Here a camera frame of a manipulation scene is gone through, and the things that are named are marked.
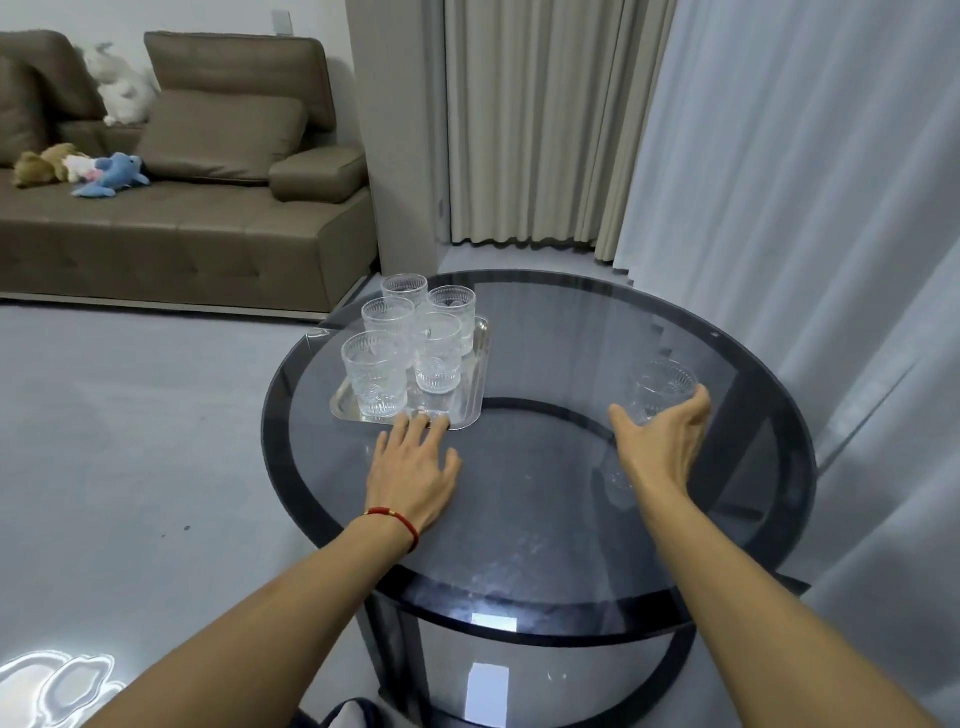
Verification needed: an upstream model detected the person's left hand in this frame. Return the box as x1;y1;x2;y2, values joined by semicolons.
365;411;462;554

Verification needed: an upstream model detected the person's right hand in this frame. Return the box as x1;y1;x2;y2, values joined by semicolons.
607;386;714;494

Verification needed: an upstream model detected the clear patterned drinking glass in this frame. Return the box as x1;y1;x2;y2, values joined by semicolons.
381;273;429;309
426;285;478;357
411;312;464;396
361;297;417;340
626;358;700;427
341;330;410;420

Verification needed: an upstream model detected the person's right forearm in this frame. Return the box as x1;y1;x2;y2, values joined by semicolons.
632;478;943;728

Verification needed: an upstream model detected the person's left forearm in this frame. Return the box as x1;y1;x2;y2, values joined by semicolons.
82;516;418;728

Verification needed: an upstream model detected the silver rectangular serving tray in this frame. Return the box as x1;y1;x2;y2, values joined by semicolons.
330;315;492;432

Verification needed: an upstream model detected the round dark glass table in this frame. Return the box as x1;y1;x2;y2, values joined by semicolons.
260;270;819;728

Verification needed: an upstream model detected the white sheer curtain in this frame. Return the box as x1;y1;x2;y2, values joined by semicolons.
611;0;960;728

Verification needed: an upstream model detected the beige pleated curtain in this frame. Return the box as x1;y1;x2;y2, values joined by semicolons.
442;0;680;265

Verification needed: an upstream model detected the brown leather sofa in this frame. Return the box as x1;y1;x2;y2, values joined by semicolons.
0;30;378;321

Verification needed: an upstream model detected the brown sofa cushion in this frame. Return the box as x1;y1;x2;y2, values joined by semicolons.
137;90;310;186

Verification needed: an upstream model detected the blue plush shark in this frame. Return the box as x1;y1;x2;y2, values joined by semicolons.
72;153;152;199

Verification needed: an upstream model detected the white plush rabbit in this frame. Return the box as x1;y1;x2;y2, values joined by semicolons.
82;42;161;127

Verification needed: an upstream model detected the brown plush toy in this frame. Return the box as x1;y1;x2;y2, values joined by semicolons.
12;143;80;189

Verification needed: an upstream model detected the red string bracelet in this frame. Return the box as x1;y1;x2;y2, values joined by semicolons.
364;507;420;555

